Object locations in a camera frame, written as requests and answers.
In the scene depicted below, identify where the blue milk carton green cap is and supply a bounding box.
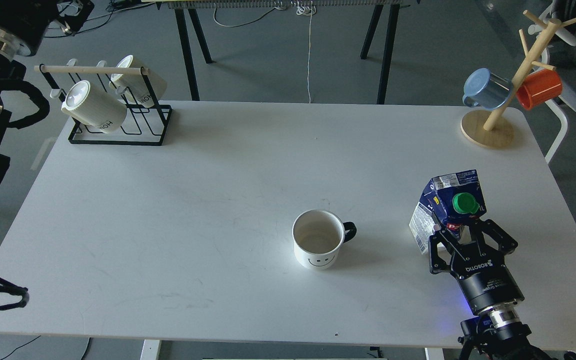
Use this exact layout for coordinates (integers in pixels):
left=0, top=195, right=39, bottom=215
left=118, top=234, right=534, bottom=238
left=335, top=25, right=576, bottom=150
left=408, top=170, right=487, bottom=255

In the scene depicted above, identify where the white smiley face mug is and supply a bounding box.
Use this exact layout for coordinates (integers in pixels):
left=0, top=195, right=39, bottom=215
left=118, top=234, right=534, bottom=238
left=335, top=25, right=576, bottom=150
left=291, top=209, right=357, bottom=271

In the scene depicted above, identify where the orange mug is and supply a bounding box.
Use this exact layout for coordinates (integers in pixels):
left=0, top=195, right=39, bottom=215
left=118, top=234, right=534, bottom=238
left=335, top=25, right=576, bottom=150
left=516, top=69, right=563, bottom=111

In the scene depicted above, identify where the black wire mug rack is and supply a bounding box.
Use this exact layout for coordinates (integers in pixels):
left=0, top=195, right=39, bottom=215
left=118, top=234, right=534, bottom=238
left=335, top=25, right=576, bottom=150
left=34, top=55, right=172, bottom=146

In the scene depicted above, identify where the white mug front on rack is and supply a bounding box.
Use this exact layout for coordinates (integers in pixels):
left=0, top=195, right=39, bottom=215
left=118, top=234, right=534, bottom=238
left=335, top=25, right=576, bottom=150
left=61, top=80, right=127, bottom=133

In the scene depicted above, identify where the blue metallic mug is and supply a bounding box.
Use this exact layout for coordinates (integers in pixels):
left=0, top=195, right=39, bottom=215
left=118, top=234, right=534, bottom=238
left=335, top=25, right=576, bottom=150
left=462, top=68, right=515, bottom=111

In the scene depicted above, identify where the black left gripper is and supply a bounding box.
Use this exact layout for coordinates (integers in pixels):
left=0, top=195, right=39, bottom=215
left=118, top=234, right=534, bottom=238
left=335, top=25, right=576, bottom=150
left=0, top=0, right=95, bottom=57

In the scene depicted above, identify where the white chair frame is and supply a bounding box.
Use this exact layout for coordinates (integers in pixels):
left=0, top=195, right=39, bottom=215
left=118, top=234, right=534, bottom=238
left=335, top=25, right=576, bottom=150
left=538, top=0, right=576, bottom=164

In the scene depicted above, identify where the white hanging cable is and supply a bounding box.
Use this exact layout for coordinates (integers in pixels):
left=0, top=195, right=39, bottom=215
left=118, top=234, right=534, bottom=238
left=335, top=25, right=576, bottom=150
left=295, top=4, right=319, bottom=104

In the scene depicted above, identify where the wooden mug tree stand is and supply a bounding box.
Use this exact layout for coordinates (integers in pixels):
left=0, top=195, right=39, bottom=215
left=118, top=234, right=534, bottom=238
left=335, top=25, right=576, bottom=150
left=461, top=10, right=576, bottom=149

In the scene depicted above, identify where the white mug rear on rack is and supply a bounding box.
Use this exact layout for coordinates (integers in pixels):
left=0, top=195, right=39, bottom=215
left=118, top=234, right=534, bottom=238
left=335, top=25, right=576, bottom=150
left=103, top=54, right=168, bottom=109

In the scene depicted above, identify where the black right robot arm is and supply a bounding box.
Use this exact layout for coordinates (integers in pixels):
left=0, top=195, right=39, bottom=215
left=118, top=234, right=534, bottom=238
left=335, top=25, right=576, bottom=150
left=428, top=219, right=549, bottom=360

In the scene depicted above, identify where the white mug on rack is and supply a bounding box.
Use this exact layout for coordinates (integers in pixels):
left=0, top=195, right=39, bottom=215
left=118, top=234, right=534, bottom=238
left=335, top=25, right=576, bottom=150
left=103, top=54, right=168, bottom=109
left=61, top=80, right=127, bottom=133

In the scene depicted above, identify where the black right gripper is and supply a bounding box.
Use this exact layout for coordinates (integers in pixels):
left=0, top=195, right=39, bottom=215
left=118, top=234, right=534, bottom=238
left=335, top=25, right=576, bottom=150
left=428, top=217, right=526, bottom=317

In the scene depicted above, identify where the black trestle table background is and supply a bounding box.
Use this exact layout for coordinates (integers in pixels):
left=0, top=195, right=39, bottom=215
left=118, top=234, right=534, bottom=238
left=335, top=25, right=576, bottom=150
left=140, top=0, right=411, bottom=105

